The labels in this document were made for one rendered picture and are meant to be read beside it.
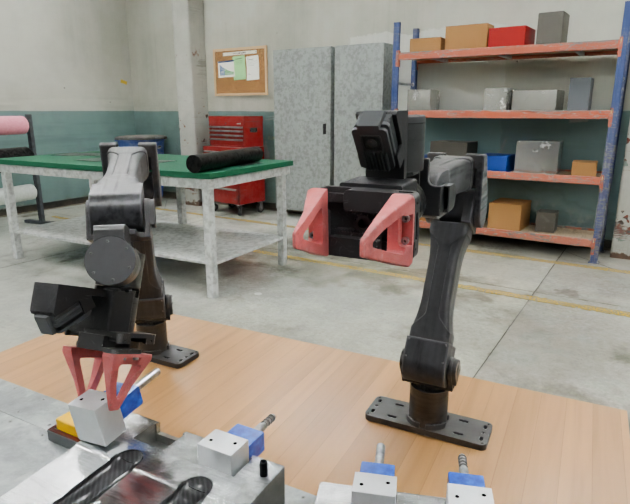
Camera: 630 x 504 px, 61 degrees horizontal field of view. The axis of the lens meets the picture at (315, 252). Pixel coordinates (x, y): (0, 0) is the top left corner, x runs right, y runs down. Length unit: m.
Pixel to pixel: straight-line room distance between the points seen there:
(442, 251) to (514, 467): 0.34
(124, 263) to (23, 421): 0.47
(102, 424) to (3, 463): 0.25
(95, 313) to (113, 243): 0.11
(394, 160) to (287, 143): 6.15
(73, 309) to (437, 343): 0.51
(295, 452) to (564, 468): 0.40
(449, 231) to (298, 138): 5.75
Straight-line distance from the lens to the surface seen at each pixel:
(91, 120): 8.54
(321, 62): 6.43
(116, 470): 0.74
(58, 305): 0.68
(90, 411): 0.74
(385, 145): 0.53
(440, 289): 0.87
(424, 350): 0.85
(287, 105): 6.67
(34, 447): 0.98
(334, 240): 0.53
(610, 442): 1.01
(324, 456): 0.87
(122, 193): 0.76
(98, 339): 0.73
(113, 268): 0.66
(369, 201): 0.51
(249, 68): 7.40
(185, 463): 0.71
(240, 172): 3.94
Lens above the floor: 1.30
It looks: 15 degrees down
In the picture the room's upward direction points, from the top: straight up
